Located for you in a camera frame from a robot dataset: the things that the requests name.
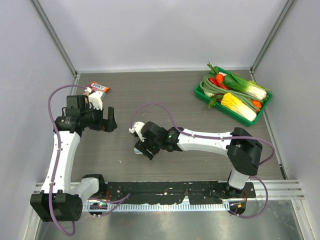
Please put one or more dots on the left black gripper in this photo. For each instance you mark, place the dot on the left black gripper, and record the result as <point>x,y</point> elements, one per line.
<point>107,125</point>

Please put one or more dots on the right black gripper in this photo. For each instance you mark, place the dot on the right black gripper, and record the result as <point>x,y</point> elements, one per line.
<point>141,146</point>

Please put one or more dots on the light blue small stapler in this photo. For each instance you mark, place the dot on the light blue small stapler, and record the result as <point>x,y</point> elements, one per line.
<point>137,151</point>

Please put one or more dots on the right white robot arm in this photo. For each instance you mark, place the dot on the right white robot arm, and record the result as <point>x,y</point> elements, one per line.
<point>243,152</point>

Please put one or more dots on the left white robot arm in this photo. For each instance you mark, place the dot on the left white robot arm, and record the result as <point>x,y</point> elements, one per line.
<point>57,199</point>

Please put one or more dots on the orange candy bag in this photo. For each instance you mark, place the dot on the orange candy bag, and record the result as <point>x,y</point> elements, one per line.
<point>95,87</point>

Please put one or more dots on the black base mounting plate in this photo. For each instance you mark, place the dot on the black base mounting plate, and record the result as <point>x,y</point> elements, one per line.
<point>174,192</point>

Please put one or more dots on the green long beans toy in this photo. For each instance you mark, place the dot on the green long beans toy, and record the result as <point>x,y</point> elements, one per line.
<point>209,87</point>

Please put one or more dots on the red chili pepper toy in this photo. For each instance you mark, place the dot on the red chili pepper toy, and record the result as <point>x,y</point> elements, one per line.
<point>214,81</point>

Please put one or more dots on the yellow napa cabbage toy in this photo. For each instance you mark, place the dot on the yellow napa cabbage toy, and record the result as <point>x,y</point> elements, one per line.
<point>236,105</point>

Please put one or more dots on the green plastic tray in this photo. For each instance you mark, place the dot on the green plastic tray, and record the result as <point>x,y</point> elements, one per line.
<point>214,100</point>

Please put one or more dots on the small orange carrot toy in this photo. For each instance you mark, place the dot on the small orange carrot toy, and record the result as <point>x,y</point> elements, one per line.
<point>256,104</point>

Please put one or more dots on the green bok choy toy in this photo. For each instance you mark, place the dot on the green bok choy toy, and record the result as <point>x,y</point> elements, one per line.
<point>241,85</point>

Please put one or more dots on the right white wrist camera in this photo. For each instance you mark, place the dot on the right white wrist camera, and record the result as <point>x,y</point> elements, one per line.
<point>135,130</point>

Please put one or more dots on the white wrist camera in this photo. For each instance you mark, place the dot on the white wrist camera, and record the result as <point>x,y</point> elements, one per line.
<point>96,99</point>
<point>135,130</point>

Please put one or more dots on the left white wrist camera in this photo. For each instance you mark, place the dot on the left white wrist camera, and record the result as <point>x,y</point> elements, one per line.
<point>96,99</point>

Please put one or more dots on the white slotted cable duct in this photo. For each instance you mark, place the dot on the white slotted cable duct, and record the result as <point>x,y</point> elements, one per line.
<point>183,207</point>

